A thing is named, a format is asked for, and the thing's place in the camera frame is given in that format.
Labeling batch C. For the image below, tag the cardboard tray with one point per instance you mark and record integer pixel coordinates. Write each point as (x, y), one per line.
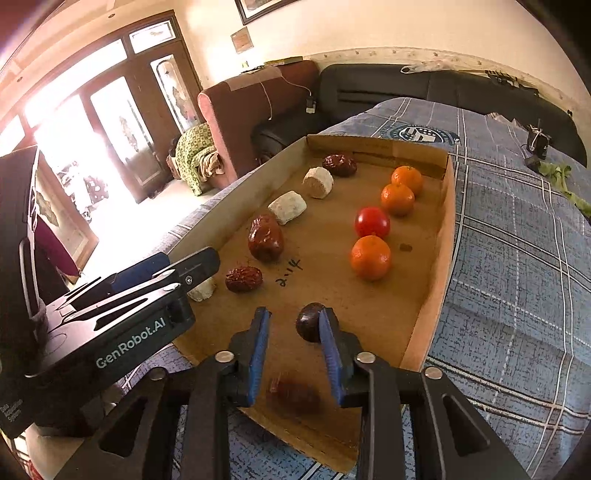
(332, 277)

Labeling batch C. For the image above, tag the green beans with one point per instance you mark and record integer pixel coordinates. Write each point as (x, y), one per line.
(561, 177)

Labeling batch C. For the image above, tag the dark clutter on sofa back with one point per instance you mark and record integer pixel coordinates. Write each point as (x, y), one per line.
(508, 79)

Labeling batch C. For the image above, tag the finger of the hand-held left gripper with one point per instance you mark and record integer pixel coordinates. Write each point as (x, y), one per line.
(194, 265)
(138, 270)

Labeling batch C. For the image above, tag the small red date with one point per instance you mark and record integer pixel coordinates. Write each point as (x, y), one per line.
(243, 279)
(295, 397)
(339, 165)

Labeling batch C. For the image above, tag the wooden glass door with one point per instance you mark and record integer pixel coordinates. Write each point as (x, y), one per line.
(143, 115)

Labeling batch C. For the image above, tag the red tomato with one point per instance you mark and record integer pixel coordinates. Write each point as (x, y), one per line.
(371, 222)

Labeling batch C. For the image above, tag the black sofa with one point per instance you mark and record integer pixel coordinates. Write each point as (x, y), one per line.
(369, 87)

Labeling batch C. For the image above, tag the green patterned cloth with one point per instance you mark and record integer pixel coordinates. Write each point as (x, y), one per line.
(191, 152)

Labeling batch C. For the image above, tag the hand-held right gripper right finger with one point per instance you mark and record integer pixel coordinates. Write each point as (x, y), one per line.
(330, 360)

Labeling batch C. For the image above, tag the large red date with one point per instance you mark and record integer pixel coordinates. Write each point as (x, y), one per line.
(265, 237)

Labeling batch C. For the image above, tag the polka dot cloth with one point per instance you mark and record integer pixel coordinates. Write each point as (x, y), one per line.
(94, 187)

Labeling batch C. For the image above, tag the brown armchair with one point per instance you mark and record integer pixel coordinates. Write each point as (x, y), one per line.
(231, 115)

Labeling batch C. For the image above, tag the small wall plaque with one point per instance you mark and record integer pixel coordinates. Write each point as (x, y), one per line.
(242, 40)

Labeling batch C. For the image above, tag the dark red cloth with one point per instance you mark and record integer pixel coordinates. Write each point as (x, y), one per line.
(53, 242)

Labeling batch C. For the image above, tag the framed painting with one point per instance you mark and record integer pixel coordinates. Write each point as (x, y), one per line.
(263, 9)

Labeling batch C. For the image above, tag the dark brown date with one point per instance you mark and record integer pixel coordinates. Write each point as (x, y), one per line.
(308, 323)

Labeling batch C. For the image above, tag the white food chunk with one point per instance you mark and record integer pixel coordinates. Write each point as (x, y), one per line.
(287, 207)
(203, 289)
(318, 182)

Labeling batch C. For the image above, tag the black box device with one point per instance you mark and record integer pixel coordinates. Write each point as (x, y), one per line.
(538, 141)

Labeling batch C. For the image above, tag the white plastic bag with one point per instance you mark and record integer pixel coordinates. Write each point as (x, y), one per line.
(438, 65)

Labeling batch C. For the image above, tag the green flat book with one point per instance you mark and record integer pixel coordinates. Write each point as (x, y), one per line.
(286, 61)

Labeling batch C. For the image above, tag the orange mandarin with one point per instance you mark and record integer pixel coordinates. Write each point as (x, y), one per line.
(397, 201)
(371, 257)
(407, 180)

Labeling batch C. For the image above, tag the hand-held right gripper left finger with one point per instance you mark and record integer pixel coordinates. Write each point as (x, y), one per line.
(258, 355)

